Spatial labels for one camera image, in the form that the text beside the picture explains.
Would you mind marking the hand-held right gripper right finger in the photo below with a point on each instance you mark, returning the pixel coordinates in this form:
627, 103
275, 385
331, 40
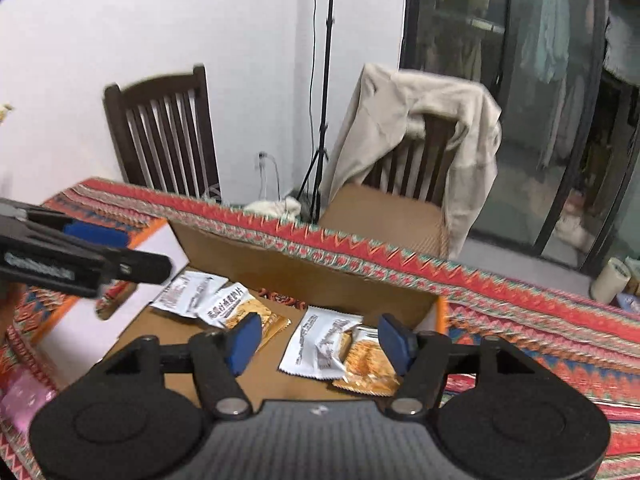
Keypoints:
396, 342

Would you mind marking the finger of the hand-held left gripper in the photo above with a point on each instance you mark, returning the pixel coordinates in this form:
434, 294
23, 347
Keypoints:
145, 267
95, 235

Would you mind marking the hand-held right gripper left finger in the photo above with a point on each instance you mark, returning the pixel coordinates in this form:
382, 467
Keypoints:
243, 342

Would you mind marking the orange and white snack packet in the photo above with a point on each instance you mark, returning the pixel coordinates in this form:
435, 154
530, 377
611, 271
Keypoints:
220, 307

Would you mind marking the red cardboard box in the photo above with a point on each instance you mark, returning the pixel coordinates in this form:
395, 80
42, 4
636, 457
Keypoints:
320, 285

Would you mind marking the wooden chair with woven seat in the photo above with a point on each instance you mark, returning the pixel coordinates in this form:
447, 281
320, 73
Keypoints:
385, 220

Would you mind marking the white cloth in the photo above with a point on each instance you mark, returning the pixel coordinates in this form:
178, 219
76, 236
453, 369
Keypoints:
272, 207

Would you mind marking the pink snack packet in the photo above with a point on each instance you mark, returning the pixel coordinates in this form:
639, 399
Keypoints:
22, 400

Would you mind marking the dark wooden chair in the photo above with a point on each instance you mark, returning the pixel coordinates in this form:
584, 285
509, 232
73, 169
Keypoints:
150, 91

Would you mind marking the white paper roll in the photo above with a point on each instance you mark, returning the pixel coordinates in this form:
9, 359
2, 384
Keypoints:
610, 280

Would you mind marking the chair draped with beige jacket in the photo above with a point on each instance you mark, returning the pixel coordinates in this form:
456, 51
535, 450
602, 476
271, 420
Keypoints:
395, 100

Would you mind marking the glass sliding door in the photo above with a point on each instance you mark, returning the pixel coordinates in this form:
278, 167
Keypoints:
525, 110

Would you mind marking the black light stand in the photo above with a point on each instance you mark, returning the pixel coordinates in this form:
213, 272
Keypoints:
327, 60

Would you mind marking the pale hanging garment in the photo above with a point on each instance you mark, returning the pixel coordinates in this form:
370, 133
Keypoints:
552, 25

